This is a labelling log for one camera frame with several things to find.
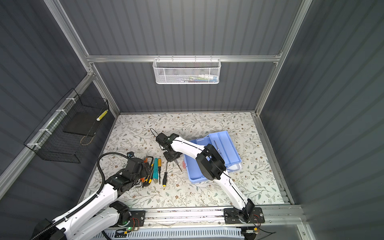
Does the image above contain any clear handle screwdriver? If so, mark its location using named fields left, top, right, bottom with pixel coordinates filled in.
left=175, top=160, right=183, bottom=173

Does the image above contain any white blue tool box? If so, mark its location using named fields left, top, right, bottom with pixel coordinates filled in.
left=184, top=131, right=242, bottom=184

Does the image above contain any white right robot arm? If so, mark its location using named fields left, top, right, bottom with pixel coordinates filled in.
left=154, top=133, right=255, bottom=223

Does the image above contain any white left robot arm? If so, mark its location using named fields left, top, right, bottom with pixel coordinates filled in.
left=31, top=156, right=152, bottom=240

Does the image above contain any yellow black utility knife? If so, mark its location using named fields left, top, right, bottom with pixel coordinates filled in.
left=146, top=164, right=154, bottom=185

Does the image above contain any black yellow small screwdriver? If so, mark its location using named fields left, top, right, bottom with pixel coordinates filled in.
left=162, top=163, right=168, bottom=187

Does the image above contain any yellow tag in basket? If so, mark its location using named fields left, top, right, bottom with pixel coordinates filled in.
left=96, top=110, right=109, bottom=122

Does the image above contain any black pad in basket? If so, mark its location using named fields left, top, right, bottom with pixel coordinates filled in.
left=63, top=112, right=101, bottom=137

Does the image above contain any teal handle tool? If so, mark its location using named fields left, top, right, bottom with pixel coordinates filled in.
left=153, top=158, right=159, bottom=184

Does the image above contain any orange handle screwdriver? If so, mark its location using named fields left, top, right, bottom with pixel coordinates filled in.
left=158, top=158, right=162, bottom=185

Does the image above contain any white wire mesh basket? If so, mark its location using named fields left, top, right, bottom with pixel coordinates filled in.
left=153, top=59, right=222, bottom=85

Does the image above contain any black wire mesh basket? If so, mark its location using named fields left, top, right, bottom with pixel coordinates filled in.
left=24, top=91, right=110, bottom=164

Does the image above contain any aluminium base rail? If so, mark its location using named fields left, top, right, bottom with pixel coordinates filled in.
left=143, top=205, right=308, bottom=229

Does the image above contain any white ventilated cable duct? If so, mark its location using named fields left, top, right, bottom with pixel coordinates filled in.
left=105, top=227, right=245, bottom=240

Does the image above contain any black corrugated cable hose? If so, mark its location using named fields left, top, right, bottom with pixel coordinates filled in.
left=29, top=152, right=131, bottom=240

